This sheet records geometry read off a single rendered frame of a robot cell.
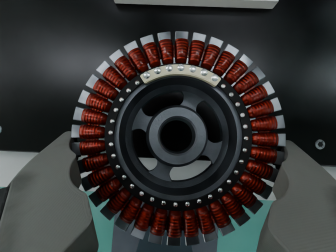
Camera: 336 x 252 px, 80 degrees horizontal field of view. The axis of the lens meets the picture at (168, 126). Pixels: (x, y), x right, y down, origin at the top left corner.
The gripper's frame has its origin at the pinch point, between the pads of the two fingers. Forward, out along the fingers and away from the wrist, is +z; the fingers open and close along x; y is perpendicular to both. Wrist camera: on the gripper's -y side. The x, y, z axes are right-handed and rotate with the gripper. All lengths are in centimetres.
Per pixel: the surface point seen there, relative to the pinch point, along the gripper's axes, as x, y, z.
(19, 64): -15.0, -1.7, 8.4
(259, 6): 7.4, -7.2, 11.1
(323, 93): 13.6, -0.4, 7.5
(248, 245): 38, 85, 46
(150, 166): -2.3, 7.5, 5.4
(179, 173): 0.7, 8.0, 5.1
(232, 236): 30, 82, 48
